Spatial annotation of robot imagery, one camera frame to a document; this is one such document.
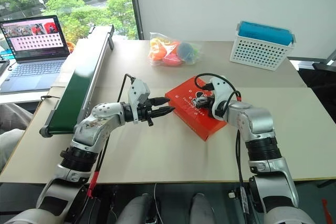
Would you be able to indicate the grey rounded shape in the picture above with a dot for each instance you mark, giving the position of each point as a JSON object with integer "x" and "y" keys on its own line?
{"x": 136, "y": 208}

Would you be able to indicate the red box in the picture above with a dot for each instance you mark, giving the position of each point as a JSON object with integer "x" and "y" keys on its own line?
{"x": 189, "y": 119}

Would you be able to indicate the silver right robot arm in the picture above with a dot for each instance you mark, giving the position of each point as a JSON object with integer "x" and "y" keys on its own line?
{"x": 257, "y": 119}

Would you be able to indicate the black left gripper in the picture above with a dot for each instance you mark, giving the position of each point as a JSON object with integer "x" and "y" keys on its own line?
{"x": 145, "y": 112}

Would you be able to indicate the green conveyor belt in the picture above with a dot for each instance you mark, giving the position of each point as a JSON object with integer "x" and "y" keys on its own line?
{"x": 76, "y": 90}

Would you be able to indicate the black device beside laptop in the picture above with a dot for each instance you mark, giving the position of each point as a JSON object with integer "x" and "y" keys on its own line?
{"x": 4, "y": 68}

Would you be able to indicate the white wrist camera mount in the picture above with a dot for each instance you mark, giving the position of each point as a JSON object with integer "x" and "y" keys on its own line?
{"x": 137, "y": 90}
{"x": 219, "y": 85}

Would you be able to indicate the clear plastic toy bag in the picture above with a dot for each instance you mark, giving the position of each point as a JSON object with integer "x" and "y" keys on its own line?
{"x": 155, "y": 62}

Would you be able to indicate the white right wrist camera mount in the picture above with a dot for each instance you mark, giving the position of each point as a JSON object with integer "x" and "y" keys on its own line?
{"x": 219, "y": 85}

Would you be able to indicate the grey trouser leg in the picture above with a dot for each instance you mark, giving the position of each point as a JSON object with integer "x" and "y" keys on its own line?
{"x": 9, "y": 145}
{"x": 15, "y": 115}

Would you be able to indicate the white perforated plastic basket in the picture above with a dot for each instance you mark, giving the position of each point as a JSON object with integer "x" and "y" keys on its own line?
{"x": 257, "y": 53}

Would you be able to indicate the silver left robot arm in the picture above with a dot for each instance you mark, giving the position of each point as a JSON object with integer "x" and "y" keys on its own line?
{"x": 99, "y": 124}

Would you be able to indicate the pink plush toy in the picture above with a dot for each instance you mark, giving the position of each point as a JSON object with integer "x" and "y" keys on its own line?
{"x": 172, "y": 61}

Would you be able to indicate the green plush toy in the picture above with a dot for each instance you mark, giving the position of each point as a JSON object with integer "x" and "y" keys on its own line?
{"x": 196, "y": 50}

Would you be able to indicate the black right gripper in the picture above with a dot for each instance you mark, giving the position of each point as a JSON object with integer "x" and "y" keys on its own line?
{"x": 208, "y": 103}

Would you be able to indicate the black window frame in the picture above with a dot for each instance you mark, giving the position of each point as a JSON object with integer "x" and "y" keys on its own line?
{"x": 135, "y": 3}

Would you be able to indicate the blue-grey plush toy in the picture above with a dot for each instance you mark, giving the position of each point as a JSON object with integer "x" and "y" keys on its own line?
{"x": 185, "y": 51}

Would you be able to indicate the yellow plush toy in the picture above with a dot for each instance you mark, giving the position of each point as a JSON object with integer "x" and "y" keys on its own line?
{"x": 156, "y": 41}

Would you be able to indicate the orange plush toy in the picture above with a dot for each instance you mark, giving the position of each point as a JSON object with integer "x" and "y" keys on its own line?
{"x": 172, "y": 47}
{"x": 157, "y": 52}

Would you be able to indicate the teal item in basket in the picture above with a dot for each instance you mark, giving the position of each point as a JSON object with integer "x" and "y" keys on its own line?
{"x": 265, "y": 33}

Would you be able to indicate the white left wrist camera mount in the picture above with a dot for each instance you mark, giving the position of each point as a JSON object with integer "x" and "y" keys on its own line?
{"x": 137, "y": 90}

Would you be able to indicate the grey laptop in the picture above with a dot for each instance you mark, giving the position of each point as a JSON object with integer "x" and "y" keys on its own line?
{"x": 31, "y": 69}

